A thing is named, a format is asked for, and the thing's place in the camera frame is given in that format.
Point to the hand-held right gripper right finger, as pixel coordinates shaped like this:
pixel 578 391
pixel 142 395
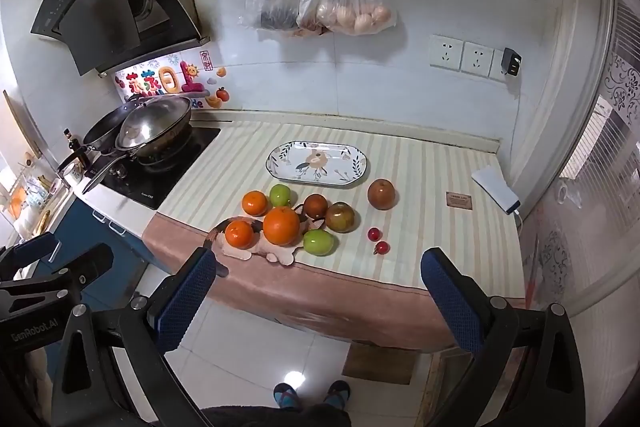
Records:
pixel 450 302

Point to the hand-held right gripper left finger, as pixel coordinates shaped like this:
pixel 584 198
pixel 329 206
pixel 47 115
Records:
pixel 186 294

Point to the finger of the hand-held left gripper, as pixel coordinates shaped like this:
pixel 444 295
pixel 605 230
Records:
pixel 35 249
pixel 82 263

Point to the small orange tangerine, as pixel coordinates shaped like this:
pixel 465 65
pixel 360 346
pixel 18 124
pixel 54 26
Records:
pixel 239 234
pixel 255 203

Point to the red cherry tomato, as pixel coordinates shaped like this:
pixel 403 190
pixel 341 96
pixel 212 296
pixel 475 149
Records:
pixel 373 234
pixel 382 248

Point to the large orange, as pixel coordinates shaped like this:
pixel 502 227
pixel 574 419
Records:
pixel 281 226

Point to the green apple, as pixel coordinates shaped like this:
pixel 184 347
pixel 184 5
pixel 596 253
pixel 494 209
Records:
pixel 318 242
pixel 280 195

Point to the small reddish brown apple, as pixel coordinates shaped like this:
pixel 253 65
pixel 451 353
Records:
pixel 316 206

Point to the patterned oval ceramic plate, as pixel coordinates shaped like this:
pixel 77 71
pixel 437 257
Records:
pixel 317 162

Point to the blue kitchen cabinet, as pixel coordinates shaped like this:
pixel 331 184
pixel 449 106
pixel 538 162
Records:
pixel 100 237

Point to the cluttered storage rack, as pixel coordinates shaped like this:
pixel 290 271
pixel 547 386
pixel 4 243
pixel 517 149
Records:
pixel 30 197

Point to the striped cat print table mat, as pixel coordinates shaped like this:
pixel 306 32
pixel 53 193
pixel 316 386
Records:
pixel 425 217

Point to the brown floor mat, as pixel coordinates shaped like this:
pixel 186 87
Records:
pixel 380 364

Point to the small brown card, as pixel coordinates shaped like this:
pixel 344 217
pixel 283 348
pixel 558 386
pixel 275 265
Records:
pixel 459 200

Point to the dark sauce bottle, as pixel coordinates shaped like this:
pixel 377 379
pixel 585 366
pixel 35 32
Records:
pixel 79 155

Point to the black glass gas stove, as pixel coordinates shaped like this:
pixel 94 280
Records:
pixel 165 179

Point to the white power bank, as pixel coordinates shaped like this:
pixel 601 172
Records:
pixel 495 189

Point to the dark frying pan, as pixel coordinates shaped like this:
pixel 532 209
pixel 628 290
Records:
pixel 100 134

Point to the blue slipper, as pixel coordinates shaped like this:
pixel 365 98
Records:
pixel 287 396
pixel 337 394

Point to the dark fleece clothing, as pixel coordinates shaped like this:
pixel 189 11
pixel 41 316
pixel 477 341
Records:
pixel 275 418

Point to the steel wok with lid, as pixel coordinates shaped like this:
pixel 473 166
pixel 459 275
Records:
pixel 155 124

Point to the white lace curtain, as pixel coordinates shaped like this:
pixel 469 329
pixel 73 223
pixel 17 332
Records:
pixel 600 157

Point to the black charger plug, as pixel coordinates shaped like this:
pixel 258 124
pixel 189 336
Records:
pixel 511 62

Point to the black range hood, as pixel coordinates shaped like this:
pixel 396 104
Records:
pixel 90 7

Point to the colourful wall decal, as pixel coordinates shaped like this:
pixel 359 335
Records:
pixel 170 79

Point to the white wall socket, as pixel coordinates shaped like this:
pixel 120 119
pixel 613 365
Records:
pixel 476 58
pixel 496 67
pixel 445 52

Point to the white door frame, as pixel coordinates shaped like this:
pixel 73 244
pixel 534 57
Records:
pixel 565 57

